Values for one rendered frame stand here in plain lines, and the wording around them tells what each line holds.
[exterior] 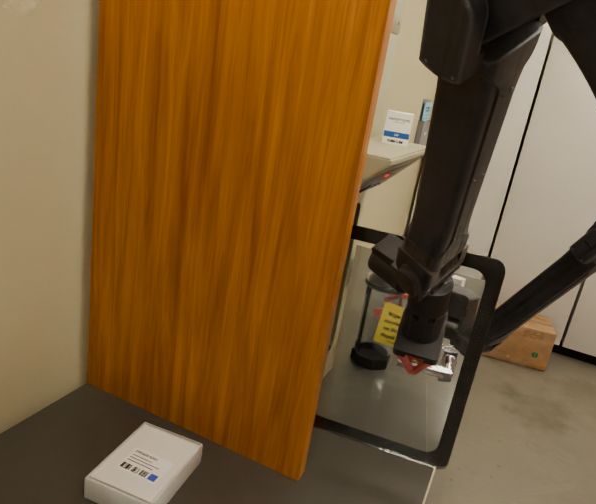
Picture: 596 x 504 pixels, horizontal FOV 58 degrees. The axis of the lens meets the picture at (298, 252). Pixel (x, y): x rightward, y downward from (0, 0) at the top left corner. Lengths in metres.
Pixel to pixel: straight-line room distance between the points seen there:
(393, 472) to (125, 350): 0.56
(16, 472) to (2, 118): 0.56
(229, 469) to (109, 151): 0.60
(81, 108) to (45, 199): 0.17
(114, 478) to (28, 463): 0.17
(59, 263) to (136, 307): 0.16
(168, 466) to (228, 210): 0.43
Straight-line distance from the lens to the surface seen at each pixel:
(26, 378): 1.15
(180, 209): 0.93
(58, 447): 1.07
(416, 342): 0.82
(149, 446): 1.00
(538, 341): 3.85
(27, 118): 0.98
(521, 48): 0.45
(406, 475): 1.10
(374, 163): 0.85
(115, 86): 1.00
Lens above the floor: 1.62
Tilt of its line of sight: 19 degrees down
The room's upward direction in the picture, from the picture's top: 9 degrees clockwise
